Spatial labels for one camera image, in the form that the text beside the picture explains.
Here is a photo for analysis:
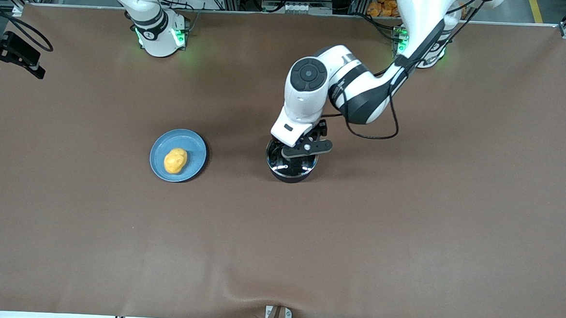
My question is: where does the blue round plate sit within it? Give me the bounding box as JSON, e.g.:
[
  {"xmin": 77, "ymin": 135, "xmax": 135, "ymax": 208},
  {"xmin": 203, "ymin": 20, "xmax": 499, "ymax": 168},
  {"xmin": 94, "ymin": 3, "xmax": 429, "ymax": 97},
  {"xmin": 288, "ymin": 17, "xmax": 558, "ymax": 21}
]
[{"xmin": 148, "ymin": 127, "xmax": 209, "ymax": 184}]

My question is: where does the brown table cover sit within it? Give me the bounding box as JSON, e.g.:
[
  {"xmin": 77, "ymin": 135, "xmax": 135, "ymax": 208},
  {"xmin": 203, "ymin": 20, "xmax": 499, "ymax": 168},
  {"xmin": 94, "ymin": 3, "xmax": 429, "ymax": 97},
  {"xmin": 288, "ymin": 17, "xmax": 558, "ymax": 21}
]
[{"xmin": 0, "ymin": 0, "xmax": 566, "ymax": 318}]

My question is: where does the black pot with blue handle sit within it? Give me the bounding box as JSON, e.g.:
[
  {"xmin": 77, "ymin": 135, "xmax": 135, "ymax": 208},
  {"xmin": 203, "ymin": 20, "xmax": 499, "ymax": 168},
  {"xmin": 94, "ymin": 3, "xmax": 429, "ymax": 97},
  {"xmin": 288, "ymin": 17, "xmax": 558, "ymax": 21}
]
[{"xmin": 264, "ymin": 139, "xmax": 320, "ymax": 184}]

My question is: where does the glass lid with blue knob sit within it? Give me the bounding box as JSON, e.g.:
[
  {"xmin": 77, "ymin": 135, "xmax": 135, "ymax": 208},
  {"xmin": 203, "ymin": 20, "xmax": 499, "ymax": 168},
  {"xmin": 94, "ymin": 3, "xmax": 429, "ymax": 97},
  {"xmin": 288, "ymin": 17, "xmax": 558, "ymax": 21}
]
[{"xmin": 265, "ymin": 138, "xmax": 319, "ymax": 180}]

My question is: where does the bag of orange fruit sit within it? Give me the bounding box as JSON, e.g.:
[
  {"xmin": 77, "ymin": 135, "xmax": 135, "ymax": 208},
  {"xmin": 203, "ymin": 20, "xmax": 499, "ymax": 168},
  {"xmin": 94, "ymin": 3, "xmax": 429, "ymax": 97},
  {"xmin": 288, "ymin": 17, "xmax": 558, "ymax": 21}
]
[{"xmin": 367, "ymin": 0, "xmax": 403, "ymax": 18}]

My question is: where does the yellow potato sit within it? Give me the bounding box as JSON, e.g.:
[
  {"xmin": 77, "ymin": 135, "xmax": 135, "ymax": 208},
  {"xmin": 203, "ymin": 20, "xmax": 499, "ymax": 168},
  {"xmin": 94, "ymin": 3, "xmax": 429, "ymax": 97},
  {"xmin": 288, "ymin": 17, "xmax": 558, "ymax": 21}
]
[{"xmin": 163, "ymin": 147, "xmax": 188, "ymax": 175}]

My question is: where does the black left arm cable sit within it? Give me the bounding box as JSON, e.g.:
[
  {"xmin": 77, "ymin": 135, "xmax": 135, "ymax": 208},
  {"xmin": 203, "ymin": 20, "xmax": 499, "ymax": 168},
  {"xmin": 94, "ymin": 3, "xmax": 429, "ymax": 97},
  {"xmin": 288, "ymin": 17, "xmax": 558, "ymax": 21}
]
[{"xmin": 335, "ymin": 0, "xmax": 488, "ymax": 145}]

